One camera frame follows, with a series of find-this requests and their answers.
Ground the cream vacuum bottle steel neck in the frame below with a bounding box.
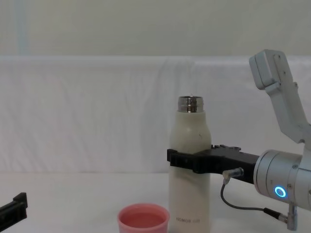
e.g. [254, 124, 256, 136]
[169, 96, 211, 233]

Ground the thin dark gripper cable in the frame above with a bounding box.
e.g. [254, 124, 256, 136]
[220, 167, 300, 230]

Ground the pink plastic cup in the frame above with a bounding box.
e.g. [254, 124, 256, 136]
[117, 203, 170, 233]

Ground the white table cloth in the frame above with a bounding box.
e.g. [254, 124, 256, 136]
[0, 171, 311, 233]

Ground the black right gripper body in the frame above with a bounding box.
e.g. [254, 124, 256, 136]
[208, 150, 259, 187]

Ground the white curtain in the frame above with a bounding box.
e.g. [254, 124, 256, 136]
[0, 0, 311, 174]

